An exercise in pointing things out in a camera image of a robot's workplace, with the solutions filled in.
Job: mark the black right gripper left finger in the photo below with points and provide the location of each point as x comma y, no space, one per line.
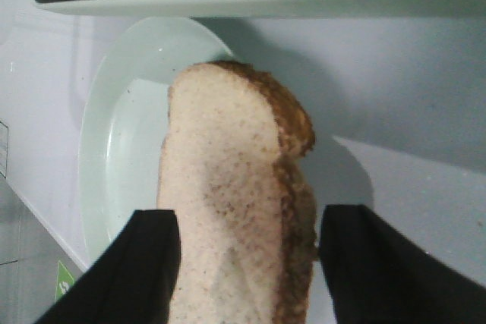
133,280

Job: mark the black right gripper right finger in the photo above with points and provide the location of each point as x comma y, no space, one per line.
376,275

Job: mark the bread slice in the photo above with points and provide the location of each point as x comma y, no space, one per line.
246,216

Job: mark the light green plate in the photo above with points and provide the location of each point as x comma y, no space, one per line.
126,119

